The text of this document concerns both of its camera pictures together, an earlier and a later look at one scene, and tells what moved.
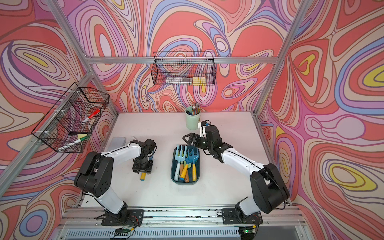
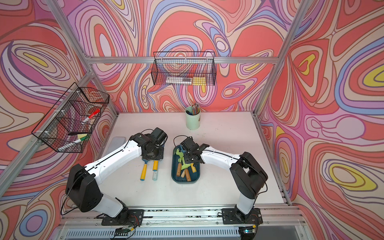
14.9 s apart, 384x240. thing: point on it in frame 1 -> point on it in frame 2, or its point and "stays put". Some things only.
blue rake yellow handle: (192, 157) -> (155, 166)
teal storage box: (185, 165) stays put
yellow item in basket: (199, 80) stays put
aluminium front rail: (278, 224) stays put
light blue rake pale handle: (178, 159) -> (155, 175)
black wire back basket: (185, 68) stays put
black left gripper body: (143, 165) -> (158, 153)
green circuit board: (122, 231) stays put
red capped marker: (91, 116) stays put
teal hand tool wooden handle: (187, 180) -> (193, 168)
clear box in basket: (179, 80) stays put
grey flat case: (117, 142) stays put
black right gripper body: (201, 142) -> (188, 158)
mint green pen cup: (192, 120) stays put
